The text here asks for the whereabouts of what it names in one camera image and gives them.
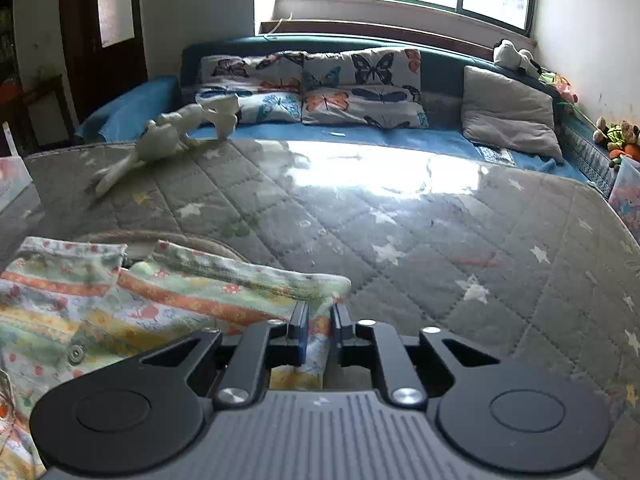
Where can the white plush toy on ledge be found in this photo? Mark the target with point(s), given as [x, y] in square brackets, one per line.
[507, 56]

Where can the grey cushion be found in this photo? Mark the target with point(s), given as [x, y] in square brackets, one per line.
[501, 112]

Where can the dark wooden door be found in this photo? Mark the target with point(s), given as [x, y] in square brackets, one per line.
[103, 50]

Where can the pile of colourful plush toys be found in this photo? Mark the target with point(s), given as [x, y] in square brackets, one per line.
[620, 140]

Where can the tissue box with tissue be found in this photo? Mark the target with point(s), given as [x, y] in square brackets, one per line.
[14, 177]

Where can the teal blue sofa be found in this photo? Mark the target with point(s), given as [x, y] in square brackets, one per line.
[125, 118]

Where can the grey quilted star table cover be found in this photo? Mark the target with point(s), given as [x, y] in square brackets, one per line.
[536, 267]

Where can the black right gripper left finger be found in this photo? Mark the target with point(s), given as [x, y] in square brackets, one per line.
[249, 358]

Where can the colourful patterned child garment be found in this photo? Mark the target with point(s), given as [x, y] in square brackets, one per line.
[68, 308]

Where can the orange green plush toy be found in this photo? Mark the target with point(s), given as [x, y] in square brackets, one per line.
[561, 85]

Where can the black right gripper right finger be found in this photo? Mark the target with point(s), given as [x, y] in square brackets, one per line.
[388, 356]

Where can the white plush rabbit toy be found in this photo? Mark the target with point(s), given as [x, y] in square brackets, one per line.
[165, 135]

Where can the butterfly print pillow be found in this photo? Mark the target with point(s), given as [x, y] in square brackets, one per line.
[270, 88]
[378, 87]

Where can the transparent plastic storage box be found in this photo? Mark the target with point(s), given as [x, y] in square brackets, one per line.
[625, 195]

